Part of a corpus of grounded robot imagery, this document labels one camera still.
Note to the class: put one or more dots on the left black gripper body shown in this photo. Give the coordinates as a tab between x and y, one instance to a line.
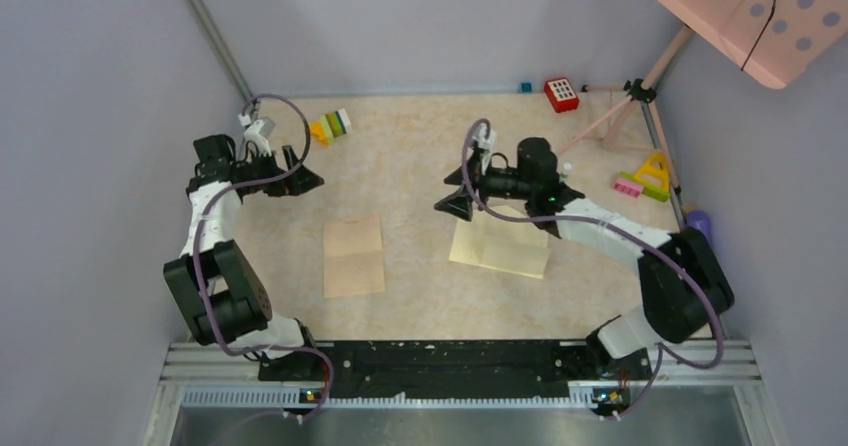
261	169

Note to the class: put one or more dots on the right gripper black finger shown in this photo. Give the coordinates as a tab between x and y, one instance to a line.
458	204
471	170

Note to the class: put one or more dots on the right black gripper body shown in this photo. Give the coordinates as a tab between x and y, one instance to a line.
504	182

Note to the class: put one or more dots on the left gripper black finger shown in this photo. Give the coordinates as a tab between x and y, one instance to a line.
290	186
300	175

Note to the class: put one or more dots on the pale yellow envelope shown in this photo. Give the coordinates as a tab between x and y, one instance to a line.
488	242

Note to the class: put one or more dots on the tan letter paper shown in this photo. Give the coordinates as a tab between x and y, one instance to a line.
353	257

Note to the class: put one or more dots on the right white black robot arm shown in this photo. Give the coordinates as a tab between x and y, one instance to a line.
682	285

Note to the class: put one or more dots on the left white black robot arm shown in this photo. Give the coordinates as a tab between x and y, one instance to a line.
217	291

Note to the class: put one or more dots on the stacked colourful toy bricks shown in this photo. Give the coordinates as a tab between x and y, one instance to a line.
330	127

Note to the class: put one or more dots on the red toy block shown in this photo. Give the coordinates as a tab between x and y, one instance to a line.
561	95

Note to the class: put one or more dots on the pink toy brick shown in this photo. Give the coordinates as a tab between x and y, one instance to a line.
628	187

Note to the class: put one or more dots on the green toy brick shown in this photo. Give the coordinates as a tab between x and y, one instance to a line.
648	188

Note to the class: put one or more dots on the yellow triangular toy block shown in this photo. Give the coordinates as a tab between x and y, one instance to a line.
654	173

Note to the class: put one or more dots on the pink wooden tripod stand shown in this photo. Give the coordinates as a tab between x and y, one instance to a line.
641	93

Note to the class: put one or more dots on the purple flashlight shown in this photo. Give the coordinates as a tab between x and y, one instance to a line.
700	220

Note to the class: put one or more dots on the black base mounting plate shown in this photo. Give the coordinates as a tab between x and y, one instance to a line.
470	369

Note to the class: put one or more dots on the pink dotted board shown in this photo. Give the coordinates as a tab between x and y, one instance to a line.
772	41

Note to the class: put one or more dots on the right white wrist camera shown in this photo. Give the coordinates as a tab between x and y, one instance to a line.
483	142

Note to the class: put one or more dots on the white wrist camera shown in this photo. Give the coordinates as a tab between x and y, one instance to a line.
483	142
256	135

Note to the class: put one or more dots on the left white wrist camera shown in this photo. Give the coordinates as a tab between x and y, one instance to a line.
256	135

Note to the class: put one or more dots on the aluminium frame rail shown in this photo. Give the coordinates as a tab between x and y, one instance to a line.
219	47

